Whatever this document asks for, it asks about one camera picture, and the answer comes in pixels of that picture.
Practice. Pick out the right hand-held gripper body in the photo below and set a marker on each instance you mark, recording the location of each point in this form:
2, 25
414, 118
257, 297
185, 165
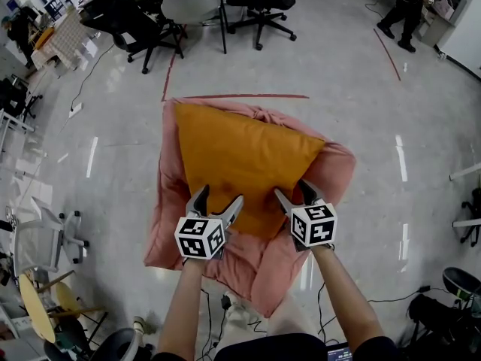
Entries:
313, 226

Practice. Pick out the pink bag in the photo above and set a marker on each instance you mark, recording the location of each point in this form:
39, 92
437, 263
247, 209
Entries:
444, 8

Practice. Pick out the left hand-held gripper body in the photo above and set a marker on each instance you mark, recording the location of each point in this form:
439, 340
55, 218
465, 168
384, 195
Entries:
195, 239

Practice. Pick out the black power adapter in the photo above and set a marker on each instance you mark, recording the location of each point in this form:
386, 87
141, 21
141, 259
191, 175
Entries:
226, 301

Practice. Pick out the person's white shoe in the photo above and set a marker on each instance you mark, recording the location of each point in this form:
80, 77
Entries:
143, 325
236, 310

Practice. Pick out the person's left forearm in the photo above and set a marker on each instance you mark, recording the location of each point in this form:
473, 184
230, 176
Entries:
184, 307

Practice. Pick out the person's right forearm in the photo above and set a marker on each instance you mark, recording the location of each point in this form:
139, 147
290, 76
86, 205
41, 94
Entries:
345, 299

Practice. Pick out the grey plastic chair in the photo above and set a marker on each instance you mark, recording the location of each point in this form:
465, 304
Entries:
191, 8

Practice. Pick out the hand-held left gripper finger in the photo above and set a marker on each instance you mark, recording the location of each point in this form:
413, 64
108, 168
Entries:
198, 201
233, 211

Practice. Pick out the wooden stool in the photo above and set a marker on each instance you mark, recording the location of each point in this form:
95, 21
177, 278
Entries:
69, 299

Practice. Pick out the checked tablecloth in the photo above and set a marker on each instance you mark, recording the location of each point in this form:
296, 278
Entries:
65, 40

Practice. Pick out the white table frame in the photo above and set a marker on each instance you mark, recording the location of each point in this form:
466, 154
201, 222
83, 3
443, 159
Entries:
466, 171

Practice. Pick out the person's black shirt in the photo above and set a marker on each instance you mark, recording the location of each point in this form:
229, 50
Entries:
274, 348

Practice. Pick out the round wooden table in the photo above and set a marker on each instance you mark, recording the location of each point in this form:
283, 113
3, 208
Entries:
35, 310

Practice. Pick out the orange pillow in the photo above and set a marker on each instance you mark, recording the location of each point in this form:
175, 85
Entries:
240, 156

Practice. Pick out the white power strip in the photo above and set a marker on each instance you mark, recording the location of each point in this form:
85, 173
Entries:
75, 110

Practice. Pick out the grey office chair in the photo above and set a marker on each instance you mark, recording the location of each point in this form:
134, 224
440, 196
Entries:
116, 346

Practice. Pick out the black bag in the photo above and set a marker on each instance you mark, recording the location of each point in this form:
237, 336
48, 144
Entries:
439, 318

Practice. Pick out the person's beige trouser leg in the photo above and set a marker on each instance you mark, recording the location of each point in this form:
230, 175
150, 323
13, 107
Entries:
285, 322

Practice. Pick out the white mesh office chair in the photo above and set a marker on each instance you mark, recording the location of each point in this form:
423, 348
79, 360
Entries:
41, 239

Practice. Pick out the dark round chair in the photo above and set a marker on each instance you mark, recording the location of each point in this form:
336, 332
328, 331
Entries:
460, 280

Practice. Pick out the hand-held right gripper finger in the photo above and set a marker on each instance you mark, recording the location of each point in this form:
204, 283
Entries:
312, 196
286, 203

